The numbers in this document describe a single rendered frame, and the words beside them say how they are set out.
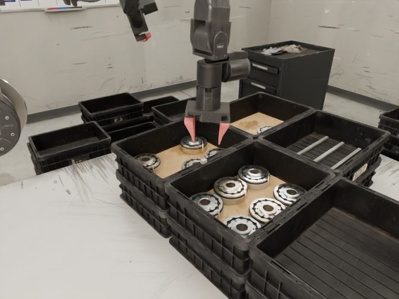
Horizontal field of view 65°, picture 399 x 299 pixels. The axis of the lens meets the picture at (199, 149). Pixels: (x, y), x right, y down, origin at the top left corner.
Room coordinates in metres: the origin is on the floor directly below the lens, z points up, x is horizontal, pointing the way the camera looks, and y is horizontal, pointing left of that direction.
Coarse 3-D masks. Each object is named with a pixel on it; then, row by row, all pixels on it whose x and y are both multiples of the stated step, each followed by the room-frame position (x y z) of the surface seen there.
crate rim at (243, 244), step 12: (264, 144) 0.91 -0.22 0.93; (288, 156) 0.84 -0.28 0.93; (192, 168) 0.76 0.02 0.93; (324, 168) 0.76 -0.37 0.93; (168, 180) 0.70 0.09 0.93; (324, 180) 0.70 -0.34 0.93; (168, 192) 0.67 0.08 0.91; (180, 192) 0.65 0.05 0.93; (312, 192) 0.65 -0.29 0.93; (180, 204) 0.63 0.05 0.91; (192, 204) 0.60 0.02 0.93; (204, 216) 0.56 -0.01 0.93; (276, 216) 0.56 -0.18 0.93; (216, 228) 0.53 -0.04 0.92; (228, 228) 0.52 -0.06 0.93; (264, 228) 0.52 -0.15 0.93; (228, 240) 0.50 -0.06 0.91; (240, 240) 0.48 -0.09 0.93; (252, 240) 0.48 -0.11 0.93
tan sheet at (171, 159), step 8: (208, 144) 1.09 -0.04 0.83; (160, 152) 1.03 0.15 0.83; (168, 152) 1.03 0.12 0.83; (176, 152) 1.03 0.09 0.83; (160, 160) 0.97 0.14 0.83; (168, 160) 0.97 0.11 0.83; (176, 160) 0.97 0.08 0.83; (184, 160) 0.97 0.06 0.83; (168, 168) 0.92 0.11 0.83; (176, 168) 0.92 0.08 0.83; (160, 176) 0.87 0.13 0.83
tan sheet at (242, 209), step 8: (272, 176) 0.87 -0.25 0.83; (272, 184) 0.82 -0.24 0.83; (280, 184) 0.82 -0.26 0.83; (208, 192) 0.78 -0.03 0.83; (248, 192) 0.78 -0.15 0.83; (256, 192) 0.78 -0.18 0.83; (264, 192) 0.78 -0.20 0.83; (272, 192) 0.78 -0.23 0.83; (248, 200) 0.74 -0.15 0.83; (224, 208) 0.70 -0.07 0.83; (232, 208) 0.70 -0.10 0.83; (240, 208) 0.70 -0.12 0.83; (248, 208) 0.70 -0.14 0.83; (224, 216) 0.67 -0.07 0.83; (232, 216) 0.67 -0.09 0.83
